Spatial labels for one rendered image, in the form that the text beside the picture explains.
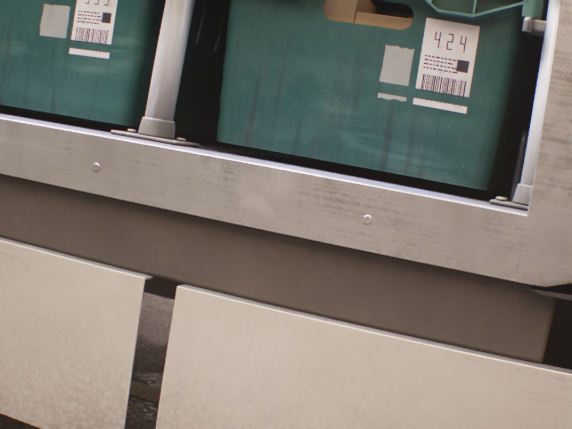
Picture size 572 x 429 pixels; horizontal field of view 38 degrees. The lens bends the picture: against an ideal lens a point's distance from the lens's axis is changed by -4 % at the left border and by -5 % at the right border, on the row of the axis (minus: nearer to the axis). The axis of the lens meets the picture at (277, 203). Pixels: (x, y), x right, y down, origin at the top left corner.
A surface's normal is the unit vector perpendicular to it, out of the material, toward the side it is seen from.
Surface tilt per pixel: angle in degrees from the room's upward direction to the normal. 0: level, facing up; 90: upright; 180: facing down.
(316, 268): 90
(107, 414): 90
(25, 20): 97
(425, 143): 96
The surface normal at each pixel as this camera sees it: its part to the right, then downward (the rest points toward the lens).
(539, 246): -0.31, 0.02
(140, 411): 0.17, -0.98
